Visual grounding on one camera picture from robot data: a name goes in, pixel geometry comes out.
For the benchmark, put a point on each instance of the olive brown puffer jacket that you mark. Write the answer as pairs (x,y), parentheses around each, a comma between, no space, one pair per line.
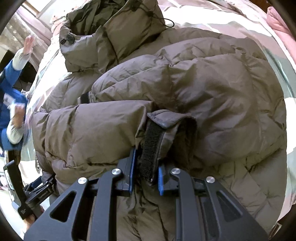
(161,104)

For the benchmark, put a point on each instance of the pink folded blanket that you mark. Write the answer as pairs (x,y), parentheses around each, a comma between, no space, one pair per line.
(275,21)

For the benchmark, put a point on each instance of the person in blue jacket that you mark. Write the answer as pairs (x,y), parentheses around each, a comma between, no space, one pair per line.
(13,102)

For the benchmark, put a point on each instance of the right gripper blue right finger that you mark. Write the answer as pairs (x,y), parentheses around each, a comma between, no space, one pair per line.
(205,210)

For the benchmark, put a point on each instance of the pink striped bed sheet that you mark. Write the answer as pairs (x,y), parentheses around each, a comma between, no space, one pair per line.
(266,34)

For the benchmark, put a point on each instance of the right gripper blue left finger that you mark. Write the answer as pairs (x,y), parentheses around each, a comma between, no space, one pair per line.
(86,210)

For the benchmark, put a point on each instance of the beige floral curtain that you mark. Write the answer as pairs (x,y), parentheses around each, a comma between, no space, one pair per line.
(21,25)

